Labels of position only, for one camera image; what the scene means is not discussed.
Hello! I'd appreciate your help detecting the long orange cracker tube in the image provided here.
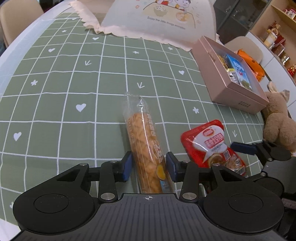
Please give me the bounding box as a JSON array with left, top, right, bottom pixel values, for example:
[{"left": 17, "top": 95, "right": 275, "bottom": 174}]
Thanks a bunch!
[{"left": 123, "top": 92, "right": 173, "bottom": 194}]

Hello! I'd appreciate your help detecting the red snack bag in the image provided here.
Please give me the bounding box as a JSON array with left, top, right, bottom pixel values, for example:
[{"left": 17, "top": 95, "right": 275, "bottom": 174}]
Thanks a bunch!
[{"left": 181, "top": 120, "right": 246, "bottom": 176}]

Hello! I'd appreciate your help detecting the blue snack packet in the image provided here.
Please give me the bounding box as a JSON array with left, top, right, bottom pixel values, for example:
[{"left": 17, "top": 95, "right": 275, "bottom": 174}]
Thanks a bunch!
[{"left": 226, "top": 54, "right": 252, "bottom": 91}]

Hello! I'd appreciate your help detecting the brown plush toy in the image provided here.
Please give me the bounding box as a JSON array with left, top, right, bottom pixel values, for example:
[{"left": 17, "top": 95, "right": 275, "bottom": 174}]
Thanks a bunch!
[{"left": 262, "top": 81, "right": 296, "bottom": 153}]

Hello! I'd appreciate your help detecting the pink cardboard box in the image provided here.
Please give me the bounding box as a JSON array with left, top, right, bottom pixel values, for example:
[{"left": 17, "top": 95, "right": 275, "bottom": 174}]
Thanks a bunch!
[{"left": 192, "top": 36, "right": 269, "bottom": 114}]

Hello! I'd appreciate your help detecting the orange snack bag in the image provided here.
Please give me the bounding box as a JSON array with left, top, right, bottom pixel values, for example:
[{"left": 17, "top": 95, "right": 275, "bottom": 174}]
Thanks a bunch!
[{"left": 237, "top": 49, "right": 265, "bottom": 82}]

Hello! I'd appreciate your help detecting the green checkered tablecloth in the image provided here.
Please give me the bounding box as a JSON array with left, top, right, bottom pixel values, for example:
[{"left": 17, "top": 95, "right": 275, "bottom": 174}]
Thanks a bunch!
[{"left": 1, "top": 13, "right": 263, "bottom": 223}]

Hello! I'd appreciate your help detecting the beige chair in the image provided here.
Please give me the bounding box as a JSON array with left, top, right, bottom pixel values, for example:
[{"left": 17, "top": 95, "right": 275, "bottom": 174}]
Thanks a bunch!
[
  {"left": 1, "top": 0, "right": 44, "bottom": 47},
  {"left": 224, "top": 36, "right": 263, "bottom": 63}
]

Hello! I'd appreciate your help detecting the wooden shelf with items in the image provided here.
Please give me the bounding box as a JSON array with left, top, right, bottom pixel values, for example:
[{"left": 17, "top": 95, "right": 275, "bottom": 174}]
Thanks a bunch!
[{"left": 249, "top": 1, "right": 295, "bottom": 82}]

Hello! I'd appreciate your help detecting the white food cover tent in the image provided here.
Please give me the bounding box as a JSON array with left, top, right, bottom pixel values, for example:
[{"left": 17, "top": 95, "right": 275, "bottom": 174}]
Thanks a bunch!
[{"left": 70, "top": 0, "right": 216, "bottom": 51}]

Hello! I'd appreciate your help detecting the beige chair left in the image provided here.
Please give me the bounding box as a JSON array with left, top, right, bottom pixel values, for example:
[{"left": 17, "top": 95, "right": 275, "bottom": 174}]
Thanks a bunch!
[{"left": 1, "top": 0, "right": 44, "bottom": 47}]

